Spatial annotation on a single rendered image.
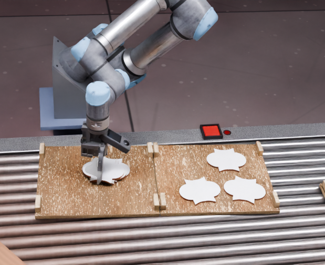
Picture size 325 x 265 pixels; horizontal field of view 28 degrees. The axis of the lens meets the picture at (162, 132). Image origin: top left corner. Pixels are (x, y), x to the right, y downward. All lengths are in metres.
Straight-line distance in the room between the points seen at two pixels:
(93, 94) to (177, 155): 0.50
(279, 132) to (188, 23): 0.63
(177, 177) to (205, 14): 0.58
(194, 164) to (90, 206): 0.43
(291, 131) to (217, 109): 1.63
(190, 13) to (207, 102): 2.07
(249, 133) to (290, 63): 2.26
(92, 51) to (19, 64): 2.46
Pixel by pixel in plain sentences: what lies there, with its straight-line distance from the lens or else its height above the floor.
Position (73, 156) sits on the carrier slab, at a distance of 2.40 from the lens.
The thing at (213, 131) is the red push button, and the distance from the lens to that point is 2.57.
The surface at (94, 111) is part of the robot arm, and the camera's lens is 2.11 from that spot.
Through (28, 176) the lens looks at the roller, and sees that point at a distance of 2.36.
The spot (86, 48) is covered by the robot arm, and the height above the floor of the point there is 1.38.
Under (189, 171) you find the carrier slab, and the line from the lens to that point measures 2.37.
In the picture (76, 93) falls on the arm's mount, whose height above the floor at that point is 1.00.
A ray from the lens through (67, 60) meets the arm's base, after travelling 2.58.
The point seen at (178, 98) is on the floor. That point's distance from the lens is 4.31.
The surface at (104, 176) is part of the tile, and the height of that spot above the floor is 0.96.
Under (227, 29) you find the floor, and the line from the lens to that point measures 5.11.
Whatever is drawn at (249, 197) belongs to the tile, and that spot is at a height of 0.94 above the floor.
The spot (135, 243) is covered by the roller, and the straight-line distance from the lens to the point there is 2.14.
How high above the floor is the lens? 2.52
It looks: 39 degrees down
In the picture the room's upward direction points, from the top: 5 degrees clockwise
